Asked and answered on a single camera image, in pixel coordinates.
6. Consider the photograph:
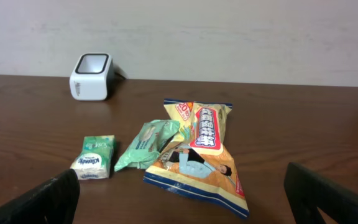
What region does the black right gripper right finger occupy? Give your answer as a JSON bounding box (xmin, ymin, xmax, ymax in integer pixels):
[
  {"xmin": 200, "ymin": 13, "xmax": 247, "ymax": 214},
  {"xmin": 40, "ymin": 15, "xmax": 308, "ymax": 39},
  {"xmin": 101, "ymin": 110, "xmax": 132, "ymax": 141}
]
[{"xmin": 284, "ymin": 162, "xmax": 358, "ymax": 224}]

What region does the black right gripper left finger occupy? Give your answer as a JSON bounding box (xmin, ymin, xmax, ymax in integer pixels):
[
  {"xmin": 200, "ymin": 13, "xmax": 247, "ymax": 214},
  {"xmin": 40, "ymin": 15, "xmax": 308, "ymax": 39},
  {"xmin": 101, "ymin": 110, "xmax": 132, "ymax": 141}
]
[{"xmin": 0, "ymin": 169, "xmax": 80, "ymax": 223}]

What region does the green Kleenex tissue pack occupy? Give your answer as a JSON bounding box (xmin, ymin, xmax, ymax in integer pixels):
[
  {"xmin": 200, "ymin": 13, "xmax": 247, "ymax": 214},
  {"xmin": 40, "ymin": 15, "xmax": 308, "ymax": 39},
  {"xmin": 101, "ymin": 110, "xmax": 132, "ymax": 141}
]
[{"xmin": 70, "ymin": 135, "xmax": 115, "ymax": 180}]

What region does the green wet wipes pack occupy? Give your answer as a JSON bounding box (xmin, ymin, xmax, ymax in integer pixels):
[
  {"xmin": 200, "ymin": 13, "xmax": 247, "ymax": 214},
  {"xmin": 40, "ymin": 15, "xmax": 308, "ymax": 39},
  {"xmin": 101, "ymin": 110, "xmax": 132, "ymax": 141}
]
[{"xmin": 114, "ymin": 119, "xmax": 180, "ymax": 172}]

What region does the yellow snack bag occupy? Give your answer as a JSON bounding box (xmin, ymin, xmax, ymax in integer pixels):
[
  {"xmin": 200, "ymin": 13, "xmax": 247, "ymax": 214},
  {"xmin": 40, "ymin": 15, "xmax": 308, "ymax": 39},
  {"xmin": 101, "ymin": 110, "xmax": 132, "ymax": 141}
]
[{"xmin": 143, "ymin": 99, "xmax": 249, "ymax": 218}]

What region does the white barcode scanner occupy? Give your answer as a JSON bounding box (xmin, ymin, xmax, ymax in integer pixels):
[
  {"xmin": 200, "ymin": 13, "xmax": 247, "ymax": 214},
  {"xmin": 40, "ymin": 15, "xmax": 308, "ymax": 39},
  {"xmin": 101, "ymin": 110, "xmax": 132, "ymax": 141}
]
[{"xmin": 69, "ymin": 53, "xmax": 114, "ymax": 101}]

